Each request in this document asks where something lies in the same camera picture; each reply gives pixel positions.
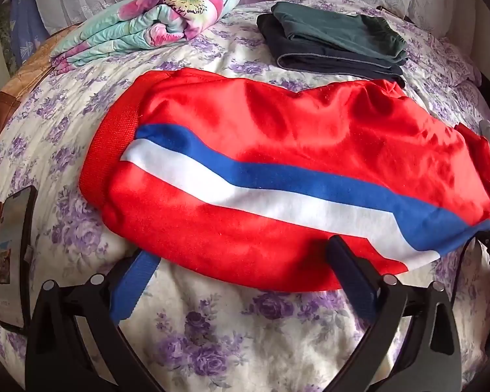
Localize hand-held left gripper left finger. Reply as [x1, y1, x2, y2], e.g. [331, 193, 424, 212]
[24, 249, 164, 392]

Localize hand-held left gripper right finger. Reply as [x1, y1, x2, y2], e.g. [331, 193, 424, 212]
[327, 235, 462, 392]

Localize red striped pants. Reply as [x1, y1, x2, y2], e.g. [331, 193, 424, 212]
[78, 67, 490, 292]

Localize folded black pants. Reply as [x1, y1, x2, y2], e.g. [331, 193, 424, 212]
[256, 13, 405, 86]

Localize folded dark green pants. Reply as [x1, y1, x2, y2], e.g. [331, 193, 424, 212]
[271, 2, 407, 66]

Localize purple floral bed quilt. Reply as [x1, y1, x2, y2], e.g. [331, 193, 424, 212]
[0, 0, 490, 392]

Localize smartphone in brown wallet case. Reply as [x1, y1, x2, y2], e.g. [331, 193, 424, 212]
[0, 185, 38, 329]

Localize brown patchwork pillow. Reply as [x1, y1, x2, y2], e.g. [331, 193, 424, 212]
[0, 24, 78, 148]

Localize folded floral blanket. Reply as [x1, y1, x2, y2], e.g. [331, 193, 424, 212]
[51, 0, 241, 70]

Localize blue patterned cloth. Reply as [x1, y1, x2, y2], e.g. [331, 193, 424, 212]
[6, 0, 47, 64]

